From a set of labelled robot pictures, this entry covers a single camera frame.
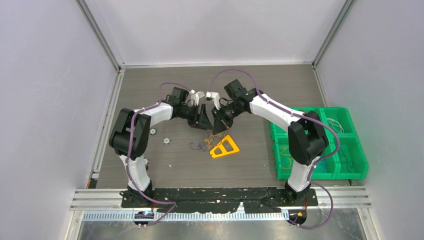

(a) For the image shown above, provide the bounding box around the black wire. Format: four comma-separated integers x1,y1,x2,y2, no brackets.
337,150,357,171

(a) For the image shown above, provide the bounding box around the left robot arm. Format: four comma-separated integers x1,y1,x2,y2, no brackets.
108,87,213,208

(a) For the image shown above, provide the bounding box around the yellow wire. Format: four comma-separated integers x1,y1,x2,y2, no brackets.
279,145,296,171

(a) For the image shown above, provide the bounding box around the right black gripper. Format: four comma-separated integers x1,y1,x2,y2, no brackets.
211,100,245,136

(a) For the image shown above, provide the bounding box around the aluminium frame rail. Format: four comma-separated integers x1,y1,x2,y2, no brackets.
70,186,372,211

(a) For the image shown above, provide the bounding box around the white slotted cable duct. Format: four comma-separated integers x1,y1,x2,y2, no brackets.
82,209,292,223

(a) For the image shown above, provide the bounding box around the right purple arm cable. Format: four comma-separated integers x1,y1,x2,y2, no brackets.
208,68,341,231

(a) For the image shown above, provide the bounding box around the white wire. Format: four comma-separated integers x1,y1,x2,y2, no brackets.
327,117,347,135

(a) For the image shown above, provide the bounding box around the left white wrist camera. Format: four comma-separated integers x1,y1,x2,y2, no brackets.
188,89,205,106

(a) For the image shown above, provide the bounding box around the poker chip middle left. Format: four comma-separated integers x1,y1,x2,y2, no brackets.
162,137,171,145

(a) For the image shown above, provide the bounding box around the poker chip by gripper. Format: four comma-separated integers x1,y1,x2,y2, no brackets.
149,128,157,135

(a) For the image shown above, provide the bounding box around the colourful wire bundle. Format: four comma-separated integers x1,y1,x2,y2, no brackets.
189,129,228,153

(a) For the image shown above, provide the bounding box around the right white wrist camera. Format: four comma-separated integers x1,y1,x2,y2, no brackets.
205,91,221,110

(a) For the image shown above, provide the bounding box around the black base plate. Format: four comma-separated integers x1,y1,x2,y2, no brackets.
119,187,318,214

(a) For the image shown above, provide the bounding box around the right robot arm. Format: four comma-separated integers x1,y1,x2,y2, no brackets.
205,79,329,205

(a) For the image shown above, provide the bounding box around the yellow triangular plastic frame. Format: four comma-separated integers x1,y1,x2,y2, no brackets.
209,135,240,159

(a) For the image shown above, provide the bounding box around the green plastic bin organiser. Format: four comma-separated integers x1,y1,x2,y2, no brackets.
269,106,369,181

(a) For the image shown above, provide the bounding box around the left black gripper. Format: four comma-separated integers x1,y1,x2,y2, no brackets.
179,103,213,131

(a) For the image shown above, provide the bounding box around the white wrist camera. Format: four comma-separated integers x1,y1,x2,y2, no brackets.
205,91,221,110
188,89,205,106

